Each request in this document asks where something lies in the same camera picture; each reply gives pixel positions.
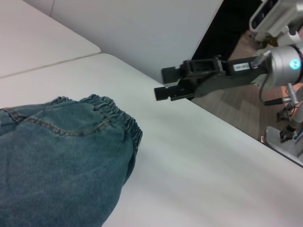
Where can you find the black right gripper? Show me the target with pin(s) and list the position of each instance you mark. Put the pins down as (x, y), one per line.
(232, 75)

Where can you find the blue denim shorts with print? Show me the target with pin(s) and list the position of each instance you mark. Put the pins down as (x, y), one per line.
(59, 153)

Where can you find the white and silver right arm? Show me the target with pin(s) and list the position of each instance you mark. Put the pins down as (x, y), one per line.
(286, 66)

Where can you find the small black bar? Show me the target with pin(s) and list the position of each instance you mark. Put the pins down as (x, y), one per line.
(273, 102)

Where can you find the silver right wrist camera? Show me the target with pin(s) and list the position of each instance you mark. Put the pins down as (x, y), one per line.
(272, 16)

